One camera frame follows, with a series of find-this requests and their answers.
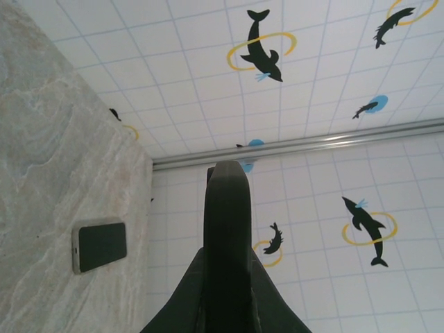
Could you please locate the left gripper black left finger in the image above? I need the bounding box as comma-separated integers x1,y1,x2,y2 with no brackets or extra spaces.
140,246,206,333

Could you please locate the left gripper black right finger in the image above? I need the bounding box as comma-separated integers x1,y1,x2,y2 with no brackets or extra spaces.
250,255,312,333

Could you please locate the black phone case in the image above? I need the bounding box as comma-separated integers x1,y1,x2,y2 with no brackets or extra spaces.
204,160,257,333

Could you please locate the silver smartphone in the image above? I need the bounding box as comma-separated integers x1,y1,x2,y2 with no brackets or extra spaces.
78,222,128,273

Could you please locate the black smartphone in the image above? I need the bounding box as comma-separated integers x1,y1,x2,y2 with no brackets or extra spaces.
71,216,128,276

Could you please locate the aluminium corner post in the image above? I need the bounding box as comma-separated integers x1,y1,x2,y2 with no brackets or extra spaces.
151,117,444,171

